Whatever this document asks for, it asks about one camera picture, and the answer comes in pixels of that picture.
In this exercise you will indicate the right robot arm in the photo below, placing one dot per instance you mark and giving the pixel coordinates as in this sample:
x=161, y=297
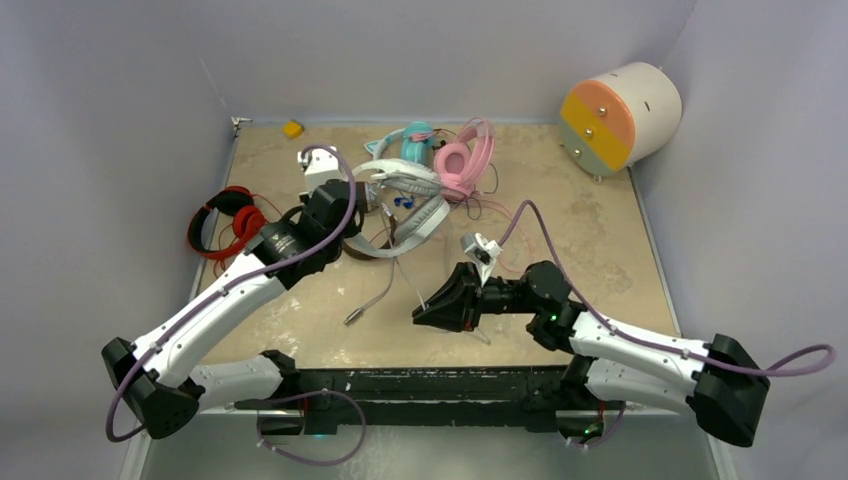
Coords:
x=612, y=360

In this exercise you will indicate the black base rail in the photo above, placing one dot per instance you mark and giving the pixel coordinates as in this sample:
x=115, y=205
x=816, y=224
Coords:
x=539, y=398

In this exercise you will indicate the round pastel drawer cabinet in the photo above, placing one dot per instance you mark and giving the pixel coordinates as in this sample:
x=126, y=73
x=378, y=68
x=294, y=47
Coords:
x=610, y=121

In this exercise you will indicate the brown silver headphones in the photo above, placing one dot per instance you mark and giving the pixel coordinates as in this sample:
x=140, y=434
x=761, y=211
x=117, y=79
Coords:
x=358, y=246

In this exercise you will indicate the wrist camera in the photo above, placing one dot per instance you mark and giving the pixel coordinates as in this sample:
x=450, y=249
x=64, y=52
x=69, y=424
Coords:
x=483, y=254
x=320, y=166

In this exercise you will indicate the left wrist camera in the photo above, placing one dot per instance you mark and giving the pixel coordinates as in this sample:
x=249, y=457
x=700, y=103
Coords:
x=320, y=166

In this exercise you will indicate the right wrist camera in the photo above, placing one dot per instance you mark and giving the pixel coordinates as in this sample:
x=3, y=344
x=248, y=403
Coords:
x=483, y=254

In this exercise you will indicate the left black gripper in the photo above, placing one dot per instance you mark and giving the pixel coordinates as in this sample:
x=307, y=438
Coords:
x=353, y=228

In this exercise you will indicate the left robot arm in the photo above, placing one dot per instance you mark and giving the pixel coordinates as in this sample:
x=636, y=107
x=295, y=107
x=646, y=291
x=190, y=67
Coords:
x=160, y=380

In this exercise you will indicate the aluminium frame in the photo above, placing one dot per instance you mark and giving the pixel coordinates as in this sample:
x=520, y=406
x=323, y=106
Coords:
x=162, y=378

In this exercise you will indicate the pink headphones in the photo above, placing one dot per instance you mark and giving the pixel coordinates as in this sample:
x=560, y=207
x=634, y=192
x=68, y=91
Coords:
x=460, y=164

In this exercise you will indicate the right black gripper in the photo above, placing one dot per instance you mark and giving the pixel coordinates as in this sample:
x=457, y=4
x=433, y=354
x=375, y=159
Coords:
x=458, y=305

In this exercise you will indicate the small yellow block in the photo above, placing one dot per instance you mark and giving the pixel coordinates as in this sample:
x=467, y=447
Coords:
x=292, y=129

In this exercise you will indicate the white grey headphones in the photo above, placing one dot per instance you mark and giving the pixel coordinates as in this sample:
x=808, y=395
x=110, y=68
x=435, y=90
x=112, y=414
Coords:
x=419, y=191

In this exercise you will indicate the teal cat ear headphones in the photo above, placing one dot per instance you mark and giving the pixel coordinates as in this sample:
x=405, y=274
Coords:
x=416, y=142

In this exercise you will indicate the red black headphones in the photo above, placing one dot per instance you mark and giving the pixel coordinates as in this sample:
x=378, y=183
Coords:
x=247, y=218

